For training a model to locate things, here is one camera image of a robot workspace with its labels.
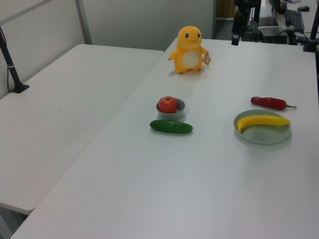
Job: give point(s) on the green plastic plate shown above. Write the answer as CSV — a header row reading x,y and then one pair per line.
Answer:
x,y
264,135

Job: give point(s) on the red chili pepper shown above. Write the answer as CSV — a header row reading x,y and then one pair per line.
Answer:
x,y
268,103

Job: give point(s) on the black camera stand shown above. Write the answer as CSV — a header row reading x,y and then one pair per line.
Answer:
x,y
11,67
312,32

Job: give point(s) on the orange paper tag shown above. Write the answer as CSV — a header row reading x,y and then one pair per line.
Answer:
x,y
206,59

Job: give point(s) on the yellow banana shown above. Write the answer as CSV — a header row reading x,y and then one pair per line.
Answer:
x,y
261,121

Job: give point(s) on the black keyboard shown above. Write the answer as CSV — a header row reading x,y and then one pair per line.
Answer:
x,y
295,20

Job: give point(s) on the Franka robot arm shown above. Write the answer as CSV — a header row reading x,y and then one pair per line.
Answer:
x,y
246,6

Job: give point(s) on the green cucumber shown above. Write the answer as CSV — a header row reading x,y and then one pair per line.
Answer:
x,y
171,126

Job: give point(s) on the red apple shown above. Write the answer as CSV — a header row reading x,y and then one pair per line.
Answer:
x,y
167,104

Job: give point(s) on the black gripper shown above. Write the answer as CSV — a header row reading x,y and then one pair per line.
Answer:
x,y
237,23

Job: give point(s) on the black computer mouse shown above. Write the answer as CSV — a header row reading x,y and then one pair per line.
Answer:
x,y
303,8

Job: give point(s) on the grey bowl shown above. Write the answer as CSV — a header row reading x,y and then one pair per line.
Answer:
x,y
180,112

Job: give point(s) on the orange plush toy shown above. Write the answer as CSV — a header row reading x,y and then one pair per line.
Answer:
x,y
189,47

